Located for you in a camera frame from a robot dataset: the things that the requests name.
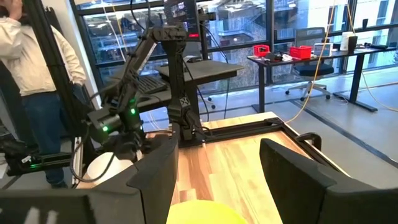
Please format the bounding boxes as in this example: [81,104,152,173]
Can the long black desk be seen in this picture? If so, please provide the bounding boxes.
[247,46,398,113]

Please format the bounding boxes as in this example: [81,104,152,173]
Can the white bowl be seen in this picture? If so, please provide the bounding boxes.
[86,152,135,187]

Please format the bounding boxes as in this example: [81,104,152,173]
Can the black standing desk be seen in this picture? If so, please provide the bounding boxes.
[108,60,245,113]

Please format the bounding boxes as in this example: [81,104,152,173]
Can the black aluminium table frame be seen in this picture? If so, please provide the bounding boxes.
[6,0,343,177]

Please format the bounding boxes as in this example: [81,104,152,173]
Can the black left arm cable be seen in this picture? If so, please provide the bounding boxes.
[70,124,118,184]

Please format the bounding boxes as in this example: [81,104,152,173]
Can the red plastic bin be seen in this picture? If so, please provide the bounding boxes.
[252,44,271,58]
[289,45,313,60]

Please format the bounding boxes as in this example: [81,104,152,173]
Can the white device box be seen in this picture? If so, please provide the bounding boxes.
[313,42,333,57]

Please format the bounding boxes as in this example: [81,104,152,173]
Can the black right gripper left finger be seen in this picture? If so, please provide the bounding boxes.
[0,136,180,224]

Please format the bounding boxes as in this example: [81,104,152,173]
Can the white cylinder container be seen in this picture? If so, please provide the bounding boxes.
[340,30,355,52]

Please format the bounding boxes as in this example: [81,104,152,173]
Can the black computer monitor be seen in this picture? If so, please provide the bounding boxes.
[163,0,201,41]

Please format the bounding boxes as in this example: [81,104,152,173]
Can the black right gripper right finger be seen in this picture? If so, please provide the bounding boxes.
[259,138,398,224]

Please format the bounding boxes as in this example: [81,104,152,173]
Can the person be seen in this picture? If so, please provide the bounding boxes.
[0,0,88,190]

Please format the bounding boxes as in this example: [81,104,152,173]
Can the yellow cable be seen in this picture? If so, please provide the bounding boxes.
[345,0,398,113]
[284,0,337,124]

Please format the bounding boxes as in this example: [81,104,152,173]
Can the lime green plate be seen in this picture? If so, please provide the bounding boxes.
[166,200,249,224]

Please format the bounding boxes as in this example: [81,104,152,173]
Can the black mesh office chair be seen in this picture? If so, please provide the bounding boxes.
[285,27,335,102]

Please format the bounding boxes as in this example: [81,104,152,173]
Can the black keyboard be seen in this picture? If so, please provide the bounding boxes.
[136,76,169,94]

